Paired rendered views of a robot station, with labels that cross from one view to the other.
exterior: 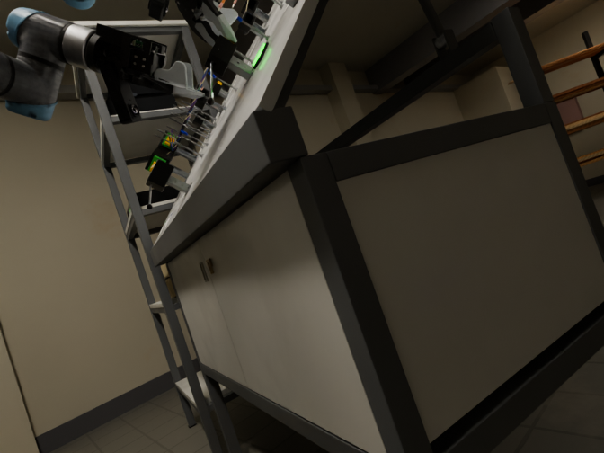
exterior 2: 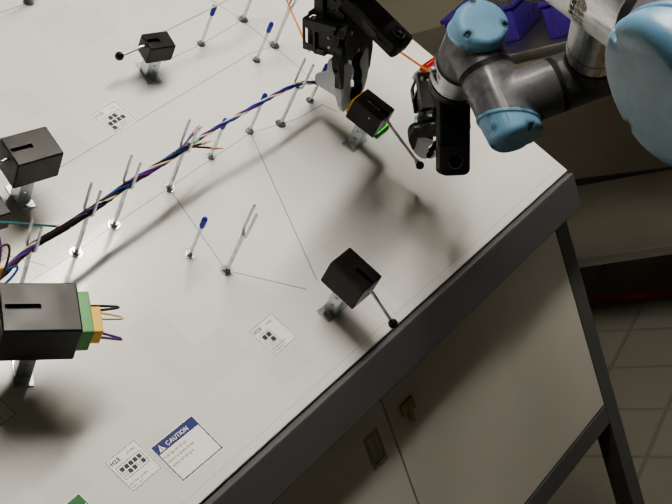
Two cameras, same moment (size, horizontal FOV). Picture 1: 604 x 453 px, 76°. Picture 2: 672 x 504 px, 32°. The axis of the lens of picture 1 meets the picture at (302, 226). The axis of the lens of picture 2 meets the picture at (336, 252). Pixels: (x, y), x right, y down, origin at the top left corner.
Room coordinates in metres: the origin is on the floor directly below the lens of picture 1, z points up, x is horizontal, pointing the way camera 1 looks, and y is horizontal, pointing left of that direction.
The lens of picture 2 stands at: (1.36, 1.74, 1.57)
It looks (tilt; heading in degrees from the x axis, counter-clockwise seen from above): 20 degrees down; 255
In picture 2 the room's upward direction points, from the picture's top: 20 degrees counter-clockwise
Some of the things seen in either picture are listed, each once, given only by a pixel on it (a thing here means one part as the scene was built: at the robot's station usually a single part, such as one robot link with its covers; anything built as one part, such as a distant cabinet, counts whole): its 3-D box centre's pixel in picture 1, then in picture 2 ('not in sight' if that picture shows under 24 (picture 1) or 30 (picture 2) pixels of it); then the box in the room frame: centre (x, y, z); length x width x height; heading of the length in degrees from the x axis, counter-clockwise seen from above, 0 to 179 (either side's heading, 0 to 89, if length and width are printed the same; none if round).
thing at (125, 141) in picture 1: (187, 235); not in sight; (1.88, 0.54, 0.92); 0.61 x 0.50 x 1.85; 29
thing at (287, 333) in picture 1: (263, 313); (502, 395); (0.73, 0.12, 0.60); 0.55 x 0.03 x 0.39; 29
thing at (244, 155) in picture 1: (188, 227); (375, 364); (0.97, 0.27, 0.83); 1.18 x 0.05 x 0.06; 29
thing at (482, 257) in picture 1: (321, 272); not in sight; (1.12, -0.01, 0.60); 1.17 x 0.58 x 0.40; 29
